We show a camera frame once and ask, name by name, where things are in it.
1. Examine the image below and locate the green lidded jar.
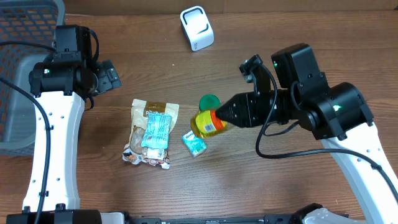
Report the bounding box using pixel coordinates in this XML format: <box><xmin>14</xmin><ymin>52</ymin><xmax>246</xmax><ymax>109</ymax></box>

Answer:
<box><xmin>199</xmin><ymin>94</ymin><xmax>221</xmax><ymax>111</ymax></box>

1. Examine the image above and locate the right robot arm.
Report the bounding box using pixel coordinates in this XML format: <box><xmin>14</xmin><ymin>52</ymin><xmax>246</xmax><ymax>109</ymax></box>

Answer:
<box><xmin>215</xmin><ymin>43</ymin><xmax>397</xmax><ymax>223</ymax></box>

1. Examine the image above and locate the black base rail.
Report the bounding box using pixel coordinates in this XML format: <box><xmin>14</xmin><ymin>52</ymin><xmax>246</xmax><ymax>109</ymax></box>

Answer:
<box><xmin>124</xmin><ymin>213</ymin><xmax>351</xmax><ymax>224</ymax></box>

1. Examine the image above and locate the white barcode scanner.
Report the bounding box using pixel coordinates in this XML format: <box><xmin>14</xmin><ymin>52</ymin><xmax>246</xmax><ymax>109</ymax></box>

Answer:
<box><xmin>180</xmin><ymin>6</ymin><xmax>215</xmax><ymax>52</ymax></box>

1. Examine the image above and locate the brown snack bag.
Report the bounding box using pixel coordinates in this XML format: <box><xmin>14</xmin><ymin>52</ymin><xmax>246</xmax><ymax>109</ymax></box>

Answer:
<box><xmin>122</xmin><ymin>99</ymin><xmax>180</xmax><ymax>169</ymax></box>

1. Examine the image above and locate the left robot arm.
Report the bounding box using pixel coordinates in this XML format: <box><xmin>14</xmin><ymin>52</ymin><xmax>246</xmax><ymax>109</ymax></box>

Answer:
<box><xmin>4</xmin><ymin>25</ymin><xmax>129</xmax><ymax>223</ymax></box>

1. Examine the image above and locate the teal wafer packet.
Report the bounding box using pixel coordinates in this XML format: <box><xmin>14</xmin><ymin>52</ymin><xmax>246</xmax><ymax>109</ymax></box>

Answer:
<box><xmin>141</xmin><ymin>113</ymin><xmax>172</xmax><ymax>149</ymax></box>

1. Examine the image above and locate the yellow dish soap bottle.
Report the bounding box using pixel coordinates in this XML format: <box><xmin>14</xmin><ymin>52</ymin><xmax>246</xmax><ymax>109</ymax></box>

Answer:
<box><xmin>190</xmin><ymin>110</ymin><xmax>232</xmax><ymax>139</ymax></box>

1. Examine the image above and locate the teal tissue pack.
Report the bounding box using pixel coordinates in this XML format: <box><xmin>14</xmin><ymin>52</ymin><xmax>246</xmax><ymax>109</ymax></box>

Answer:
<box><xmin>182</xmin><ymin>131</ymin><xmax>207</xmax><ymax>157</ymax></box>

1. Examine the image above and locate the grey plastic shopping basket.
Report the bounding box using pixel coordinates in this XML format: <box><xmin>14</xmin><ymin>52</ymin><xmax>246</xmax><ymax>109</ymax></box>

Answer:
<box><xmin>0</xmin><ymin>0</ymin><xmax>67</xmax><ymax>156</ymax></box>

